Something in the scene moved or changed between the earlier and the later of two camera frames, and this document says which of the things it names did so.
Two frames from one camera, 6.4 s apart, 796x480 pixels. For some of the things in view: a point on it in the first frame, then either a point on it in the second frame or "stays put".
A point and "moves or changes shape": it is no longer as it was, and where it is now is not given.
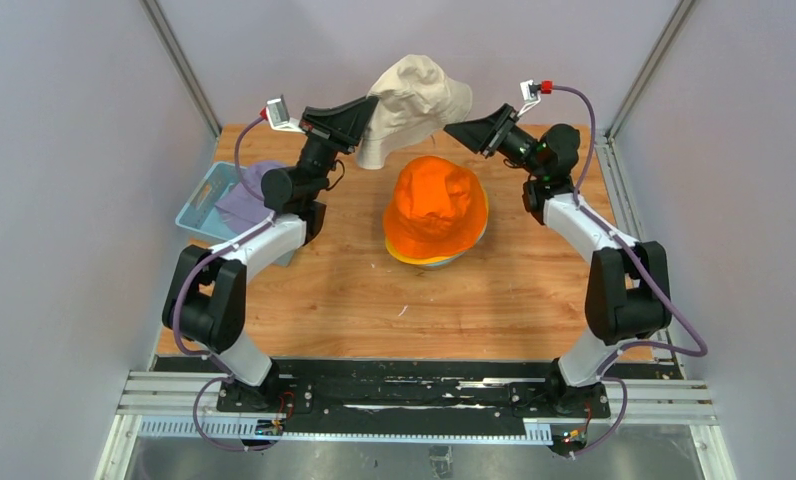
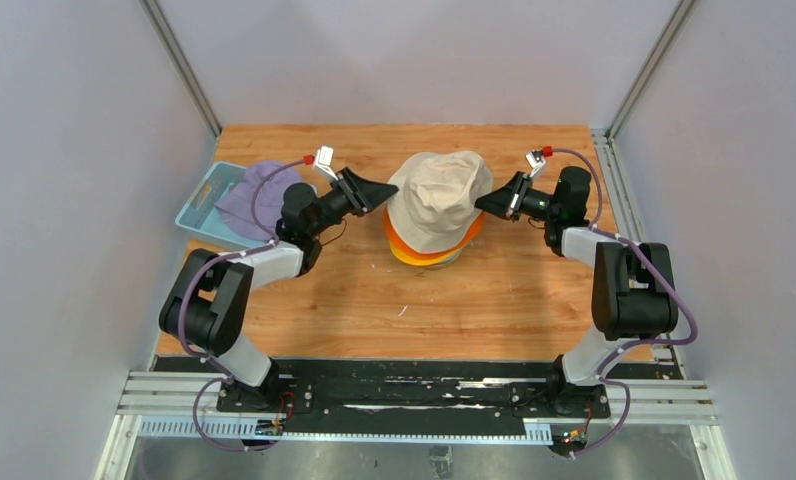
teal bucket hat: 463,253 moves or changes shape
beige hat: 415,99 → 434,206
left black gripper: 340,130 → 361,196
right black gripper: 481,136 → 508,200
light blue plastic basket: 200,218 stays put
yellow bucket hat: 409,259 stays put
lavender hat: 244,205 stays put
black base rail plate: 418,389 stays put
